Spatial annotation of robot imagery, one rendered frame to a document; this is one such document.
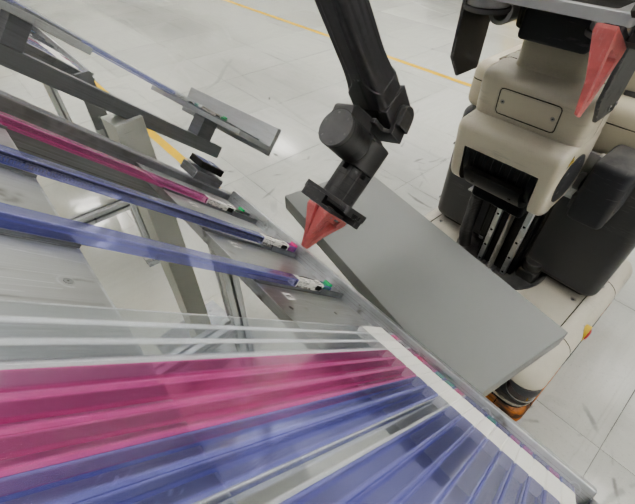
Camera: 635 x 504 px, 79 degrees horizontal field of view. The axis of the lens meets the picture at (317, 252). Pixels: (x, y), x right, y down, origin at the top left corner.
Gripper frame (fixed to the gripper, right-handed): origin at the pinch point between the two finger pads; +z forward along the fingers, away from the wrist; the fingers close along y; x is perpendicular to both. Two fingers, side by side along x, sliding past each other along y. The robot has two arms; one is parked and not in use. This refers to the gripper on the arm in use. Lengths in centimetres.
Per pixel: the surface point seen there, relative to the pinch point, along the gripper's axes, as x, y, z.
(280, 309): -21.7, 17.0, 3.1
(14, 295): -44.7, 18.8, 3.3
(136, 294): 38, -80, 65
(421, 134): 163, -89, -69
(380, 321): -2.7, 19.3, 1.4
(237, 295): 17.5, -20.8, 24.0
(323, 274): -2.8, 7.7, 1.6
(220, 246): -21.7, 5.3, 3.0
